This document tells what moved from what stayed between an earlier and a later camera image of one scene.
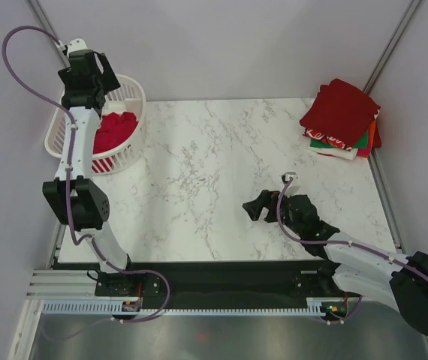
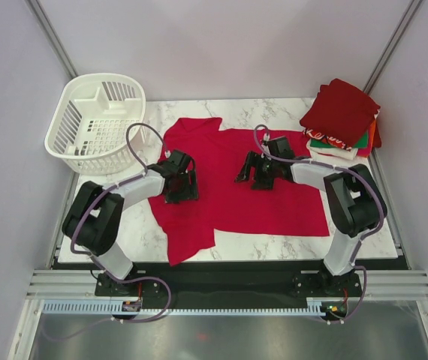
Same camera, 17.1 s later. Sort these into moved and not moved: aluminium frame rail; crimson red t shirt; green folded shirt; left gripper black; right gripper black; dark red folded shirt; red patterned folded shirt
Moved: left gripper black; right gripper black; crimson red t shirt
Not moved: dark red folded shirt; aluminium frame rail; green folded shirt; red patterned folded shirt
